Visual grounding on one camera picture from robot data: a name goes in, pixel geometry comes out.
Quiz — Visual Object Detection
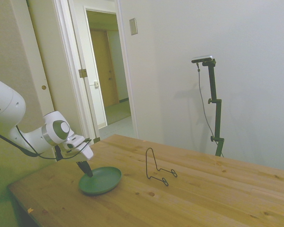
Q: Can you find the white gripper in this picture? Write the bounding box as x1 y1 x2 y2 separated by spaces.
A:
68 144 94 177

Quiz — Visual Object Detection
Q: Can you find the green round plate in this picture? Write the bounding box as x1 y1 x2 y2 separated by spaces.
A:
79 166 122 196

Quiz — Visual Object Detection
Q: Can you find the wooden hallway door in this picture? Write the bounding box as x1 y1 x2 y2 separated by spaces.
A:
89 28 120 107

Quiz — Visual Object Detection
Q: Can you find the white door with knob hole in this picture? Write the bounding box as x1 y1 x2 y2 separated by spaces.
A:
26 0 60 119

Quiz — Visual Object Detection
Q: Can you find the black wire plate stand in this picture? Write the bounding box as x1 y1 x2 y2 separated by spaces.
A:
145 148 178 187

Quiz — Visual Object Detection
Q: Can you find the black camera stand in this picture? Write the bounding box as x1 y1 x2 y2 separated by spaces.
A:
202 59 225 157

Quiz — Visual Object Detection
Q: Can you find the white door frame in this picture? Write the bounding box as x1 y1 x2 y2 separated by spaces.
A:
53 0 139 146

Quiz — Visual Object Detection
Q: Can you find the beige wall switch plate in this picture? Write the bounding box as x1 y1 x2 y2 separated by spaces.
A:
129 17 138 36

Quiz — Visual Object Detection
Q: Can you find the silver exterior camera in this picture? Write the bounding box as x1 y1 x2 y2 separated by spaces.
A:
191 54 214 64

